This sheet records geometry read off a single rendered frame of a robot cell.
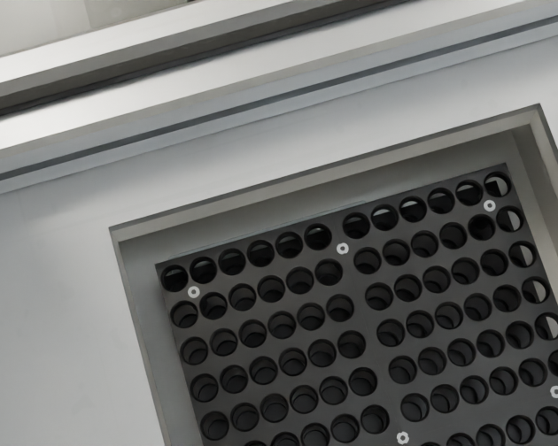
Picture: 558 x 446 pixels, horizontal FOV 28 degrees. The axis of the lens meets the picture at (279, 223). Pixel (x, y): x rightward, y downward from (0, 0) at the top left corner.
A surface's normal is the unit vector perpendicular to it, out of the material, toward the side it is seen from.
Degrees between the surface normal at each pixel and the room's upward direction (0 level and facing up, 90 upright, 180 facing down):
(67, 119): 0
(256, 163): 0
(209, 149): 0
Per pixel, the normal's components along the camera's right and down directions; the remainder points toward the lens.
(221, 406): -0.03, -0.26
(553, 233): -0.96, 0.28
